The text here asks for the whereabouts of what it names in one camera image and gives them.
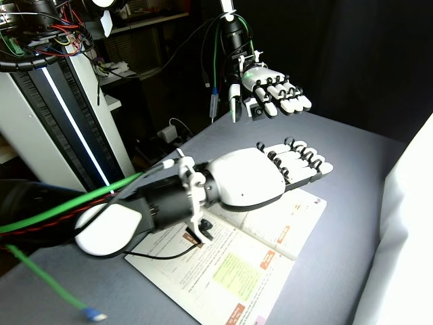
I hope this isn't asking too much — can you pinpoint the red braided cable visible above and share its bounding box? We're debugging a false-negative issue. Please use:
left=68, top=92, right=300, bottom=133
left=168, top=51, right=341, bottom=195
left=0, top=194, right=118, bottom=238

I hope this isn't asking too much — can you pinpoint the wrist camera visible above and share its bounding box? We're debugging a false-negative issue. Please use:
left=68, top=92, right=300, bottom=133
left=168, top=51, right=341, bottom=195
left=248, top=100, right=269, bottom=122
left=184, top=218, right=214, bottom=245

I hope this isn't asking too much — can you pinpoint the background shelf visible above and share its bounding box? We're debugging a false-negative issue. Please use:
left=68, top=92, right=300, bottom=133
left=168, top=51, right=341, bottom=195
left=101, top=12, right=190, bottom=82

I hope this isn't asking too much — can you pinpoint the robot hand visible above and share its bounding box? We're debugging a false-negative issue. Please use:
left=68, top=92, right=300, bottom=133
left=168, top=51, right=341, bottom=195
left=228, top=66, right=313, bottom=124
left=205, top=136, right=335, bottom=213

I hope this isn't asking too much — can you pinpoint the thin black camera cable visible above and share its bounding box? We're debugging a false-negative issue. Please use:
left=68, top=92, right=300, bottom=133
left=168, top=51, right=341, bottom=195
left=123, top=242, right=201, bottom=261

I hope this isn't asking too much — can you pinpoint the long thin black cable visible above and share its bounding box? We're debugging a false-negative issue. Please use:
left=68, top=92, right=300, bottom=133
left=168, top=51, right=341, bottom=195
left=101, top=15, right=224, bottom=81

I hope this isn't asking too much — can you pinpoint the loose USB cable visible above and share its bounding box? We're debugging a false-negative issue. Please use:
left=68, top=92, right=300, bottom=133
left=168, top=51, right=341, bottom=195
left=201, top=20, right=210, bottom=89

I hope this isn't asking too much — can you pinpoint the grey table cloth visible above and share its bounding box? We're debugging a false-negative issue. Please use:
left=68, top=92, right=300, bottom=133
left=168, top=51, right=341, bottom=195
left=0, top=111, right=407, bottom=325

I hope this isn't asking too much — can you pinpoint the printed book with orange tags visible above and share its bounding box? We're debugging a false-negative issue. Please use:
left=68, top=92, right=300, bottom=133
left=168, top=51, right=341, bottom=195
left=124, top=188, right=328, bottom=325

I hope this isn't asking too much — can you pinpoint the white power adapter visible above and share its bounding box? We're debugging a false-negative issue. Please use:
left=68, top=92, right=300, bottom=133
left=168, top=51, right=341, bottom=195
left=158, top=125, right=183, bottom=143

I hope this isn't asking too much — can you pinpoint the thick green cable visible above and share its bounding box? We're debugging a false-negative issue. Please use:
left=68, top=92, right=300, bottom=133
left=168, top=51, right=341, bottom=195
left=0, top=171, right=145, bottom=234

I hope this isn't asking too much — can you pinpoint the white robot body column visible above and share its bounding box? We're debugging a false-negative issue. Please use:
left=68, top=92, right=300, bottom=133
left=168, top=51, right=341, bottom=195
left=0, top=50, right=136, bottom=194

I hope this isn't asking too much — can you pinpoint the white cloth backdrop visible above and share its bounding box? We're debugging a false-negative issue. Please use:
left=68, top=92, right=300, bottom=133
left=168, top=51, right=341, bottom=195
left=351, top=111, right=433, bottom=325

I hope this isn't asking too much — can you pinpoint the black curtain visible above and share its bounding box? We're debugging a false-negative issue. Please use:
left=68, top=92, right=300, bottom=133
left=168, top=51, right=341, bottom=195
left=189, top=0, right=433, bottom=143

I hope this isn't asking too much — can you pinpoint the robot head mount with wires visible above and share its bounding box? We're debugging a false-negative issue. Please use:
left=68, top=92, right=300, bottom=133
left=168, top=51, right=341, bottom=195
left=0, top=0, right=114, bottom=72

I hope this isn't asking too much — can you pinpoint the green cable with blue plug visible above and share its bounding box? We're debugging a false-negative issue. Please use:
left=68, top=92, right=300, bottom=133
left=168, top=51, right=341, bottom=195
left=5, top=244, right=108, bottom=322
left=211, top=16, right=256, bottom=98

